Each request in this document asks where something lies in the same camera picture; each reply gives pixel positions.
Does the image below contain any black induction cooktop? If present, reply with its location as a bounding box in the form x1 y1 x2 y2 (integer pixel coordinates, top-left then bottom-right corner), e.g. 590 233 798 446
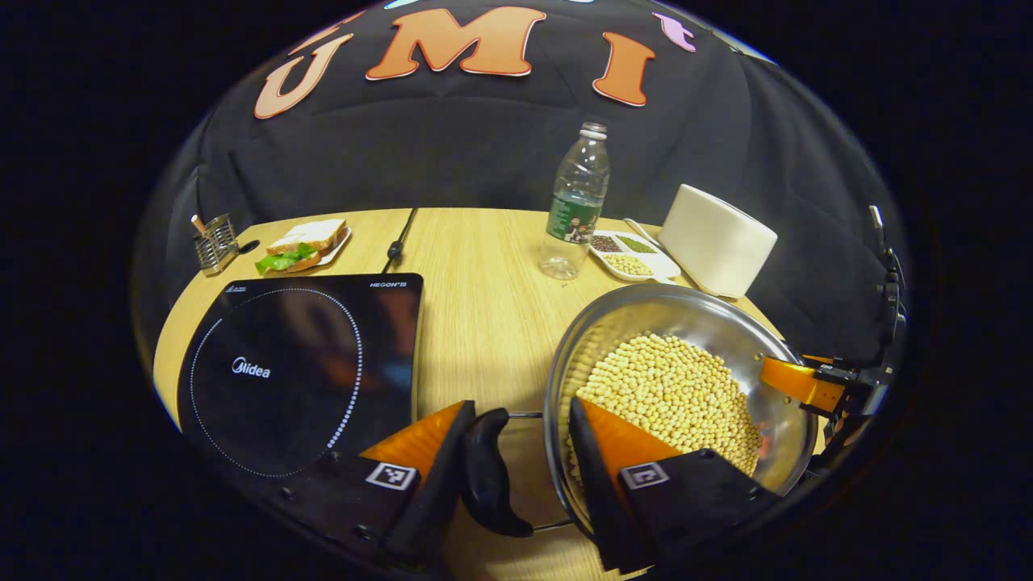
176 273 424 485

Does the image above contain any white divided dish of beans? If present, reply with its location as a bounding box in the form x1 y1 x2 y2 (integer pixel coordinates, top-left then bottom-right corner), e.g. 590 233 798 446
589 230 683 285

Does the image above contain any black backdrop cloth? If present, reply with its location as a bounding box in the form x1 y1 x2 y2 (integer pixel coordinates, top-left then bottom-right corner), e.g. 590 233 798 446
133 0 913 372

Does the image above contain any white toaster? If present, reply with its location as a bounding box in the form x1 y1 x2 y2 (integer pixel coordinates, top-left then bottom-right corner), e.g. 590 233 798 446
658 184 779 299

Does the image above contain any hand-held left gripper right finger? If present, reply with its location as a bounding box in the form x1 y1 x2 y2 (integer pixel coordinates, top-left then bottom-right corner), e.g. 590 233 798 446
568 395 784 575

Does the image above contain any sandwich on white plate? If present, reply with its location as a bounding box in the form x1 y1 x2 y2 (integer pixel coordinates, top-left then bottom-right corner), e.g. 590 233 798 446
254 218 353 277

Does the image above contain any clear plastic water bottle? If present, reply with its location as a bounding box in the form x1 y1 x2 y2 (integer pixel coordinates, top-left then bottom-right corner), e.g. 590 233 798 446
539 122 611 282

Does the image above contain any metal wire utensil holder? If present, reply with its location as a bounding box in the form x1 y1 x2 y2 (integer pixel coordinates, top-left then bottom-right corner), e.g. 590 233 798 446
190 212 261 277

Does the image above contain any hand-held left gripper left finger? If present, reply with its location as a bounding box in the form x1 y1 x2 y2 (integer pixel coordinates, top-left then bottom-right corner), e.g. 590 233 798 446
282 399 477 566

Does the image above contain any steel pot with soybeans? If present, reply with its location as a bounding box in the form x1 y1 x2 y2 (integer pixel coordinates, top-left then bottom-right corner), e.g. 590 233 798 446
462 282 820 540

